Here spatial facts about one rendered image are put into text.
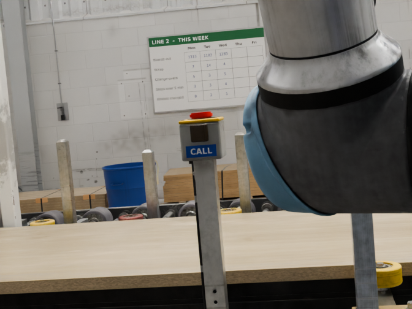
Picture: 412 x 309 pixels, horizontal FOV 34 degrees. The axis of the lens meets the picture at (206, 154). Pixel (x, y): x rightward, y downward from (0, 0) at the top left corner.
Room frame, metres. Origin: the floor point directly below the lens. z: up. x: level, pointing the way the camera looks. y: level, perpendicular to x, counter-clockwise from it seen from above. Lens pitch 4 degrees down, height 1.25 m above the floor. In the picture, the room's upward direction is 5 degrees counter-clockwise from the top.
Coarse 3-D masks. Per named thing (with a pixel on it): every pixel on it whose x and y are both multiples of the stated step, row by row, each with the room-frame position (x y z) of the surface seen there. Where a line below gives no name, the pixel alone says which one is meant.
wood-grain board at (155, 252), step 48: (0, 240) 1.95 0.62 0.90; (48, 240) 1.89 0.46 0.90; (96, 240) 1.83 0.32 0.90; (144, 240) 1.77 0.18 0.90; (192, 240) 1.71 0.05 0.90; (240, 240) 1.66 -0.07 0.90; (288, 240) 1.61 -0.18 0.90; (336, 240) 1.57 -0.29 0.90; (384, 240) 1.52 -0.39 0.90; (0, 288) 1.44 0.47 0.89; (48, 288) 1.43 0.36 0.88; (96, 288) 1.41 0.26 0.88
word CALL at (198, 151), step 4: (212, 144) 1.14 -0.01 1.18; (188, 148) 1.15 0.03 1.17; (192, 148) 1.15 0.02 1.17; (196, 148) 1.15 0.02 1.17; (200, 148) 1.15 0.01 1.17; (204, 148) 1.14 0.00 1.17; (208, 148) 1.14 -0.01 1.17; (212, 148) 1.14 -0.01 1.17; (188, 152) 1.15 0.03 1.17; (192, 152) 1.15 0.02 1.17; (196, 152) 1.15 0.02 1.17; (200, 152) 1.15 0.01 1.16; (204, 152) 1.14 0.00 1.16; (208, 152) 1.14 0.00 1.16; (212, 152) 1.14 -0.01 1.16; (188, 156) 1.15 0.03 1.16; (192, 156) 1.15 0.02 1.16; (196, 156) 1.15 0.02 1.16; (200, 156) 1.15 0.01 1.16; (204, 156) 1.14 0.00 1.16
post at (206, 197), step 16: (208, 160) 1.16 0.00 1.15; (208, 176) 1.16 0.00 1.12; (208, 192) 1.16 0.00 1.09; (208, 208) 1.16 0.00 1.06; (208, 224) 1.16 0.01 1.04; (208, 240) 1.16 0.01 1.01; (208, 256) 1.16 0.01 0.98; (208, 272) 1.16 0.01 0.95; (224, 272) 1.18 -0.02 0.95; (208, 288) 1.16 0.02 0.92; (224, 288) 1.16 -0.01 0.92; (208, 304) 1.16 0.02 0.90; (224, 304) 1.16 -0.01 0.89
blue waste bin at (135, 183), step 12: (108, 168) 6.64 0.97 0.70; (120, 168) 6.57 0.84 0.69; (132, 168) 6.57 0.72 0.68; (108, 180) 6.68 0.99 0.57; (120, 180) 6.59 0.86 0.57; (132, 180) 6.59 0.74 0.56; (144, 180) 6.64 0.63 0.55; (108, 192) 6.71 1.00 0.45; (120, 192) 6.61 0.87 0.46; (132, 192) 6.60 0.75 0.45; (144, 192) 6.64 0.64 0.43; (120, 204) 6.62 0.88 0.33; (132, 204) 6.60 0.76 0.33
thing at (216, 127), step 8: (184, 120) 1.15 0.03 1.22; (192, 120) 1.15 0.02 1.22; (200, 120) 1.15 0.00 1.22; (208, 120) 1.14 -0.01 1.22; (216, 120) 1.14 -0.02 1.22; (184, 128) 1.15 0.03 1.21; (208, 128) 1.14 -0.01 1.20; (216, 128) 1.14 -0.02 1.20; (184, 136) 1.15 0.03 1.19; (208, 136) 1.14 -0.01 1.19; (216, 136) 1.14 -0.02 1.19; (224, 136) 1.20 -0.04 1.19; (184, 144) 1.15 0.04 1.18; (192, 144) 1.15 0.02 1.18; (200, 144) 1.15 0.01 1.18; (208, 144) 1.14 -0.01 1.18; (216, 144) 1.14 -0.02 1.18; (224, 144) 1.19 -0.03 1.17; (184, 152) 1.15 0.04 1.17; (216, 152) 1.14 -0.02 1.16; (224, 152) 1.18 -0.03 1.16; (184, 160) 1.15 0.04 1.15; (192, 160) 1.15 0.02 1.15; (200, 160) 1.15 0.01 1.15
